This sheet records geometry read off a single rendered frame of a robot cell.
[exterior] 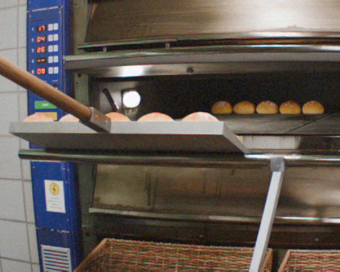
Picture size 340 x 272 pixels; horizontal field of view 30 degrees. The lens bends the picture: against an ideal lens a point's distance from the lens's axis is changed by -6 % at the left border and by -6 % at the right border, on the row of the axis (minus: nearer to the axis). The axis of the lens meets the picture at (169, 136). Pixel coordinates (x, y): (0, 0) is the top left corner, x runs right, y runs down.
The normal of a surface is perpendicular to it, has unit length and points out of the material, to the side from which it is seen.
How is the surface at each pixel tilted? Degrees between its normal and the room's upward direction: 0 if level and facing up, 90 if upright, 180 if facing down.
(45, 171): 90
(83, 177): 90
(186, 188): 70
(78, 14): 90
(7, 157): 90
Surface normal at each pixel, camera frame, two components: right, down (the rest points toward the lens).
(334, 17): -0.39, -0.25
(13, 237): -0.40, 0.10
